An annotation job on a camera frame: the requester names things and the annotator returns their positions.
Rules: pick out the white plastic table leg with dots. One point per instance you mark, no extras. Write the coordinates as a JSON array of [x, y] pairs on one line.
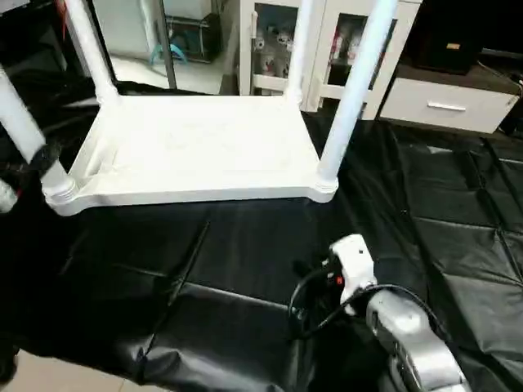
[[298, 49], [20, 114], [359, 82], [90, 49]]

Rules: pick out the white plastic table top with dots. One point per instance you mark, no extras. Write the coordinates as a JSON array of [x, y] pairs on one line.
[[196, 147]]

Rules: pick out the black mat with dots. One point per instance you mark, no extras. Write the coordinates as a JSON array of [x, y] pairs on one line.
[[245, 261]]

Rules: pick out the grey metal pole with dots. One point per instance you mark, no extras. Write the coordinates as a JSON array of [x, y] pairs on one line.
[[167, 45]]

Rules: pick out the white glass door cabinet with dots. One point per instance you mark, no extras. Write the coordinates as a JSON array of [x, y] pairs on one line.
[[327, 82]]

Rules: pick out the clear plastic storage box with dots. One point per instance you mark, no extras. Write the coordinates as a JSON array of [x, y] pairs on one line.
[[196, 37]]

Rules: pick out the white drawer unit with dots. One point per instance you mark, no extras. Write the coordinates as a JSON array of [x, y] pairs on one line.
[[445, 106]]

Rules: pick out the black speaker box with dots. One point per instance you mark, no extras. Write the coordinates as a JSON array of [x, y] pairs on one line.
[[445, 45]]

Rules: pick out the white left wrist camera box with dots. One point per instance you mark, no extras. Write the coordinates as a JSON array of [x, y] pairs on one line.
[[6, 198]]

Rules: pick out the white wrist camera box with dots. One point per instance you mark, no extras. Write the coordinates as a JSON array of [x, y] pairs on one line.
[[355, 257], [6, 198]]

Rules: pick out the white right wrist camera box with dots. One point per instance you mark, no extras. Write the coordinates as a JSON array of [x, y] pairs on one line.
[[355, 257]]

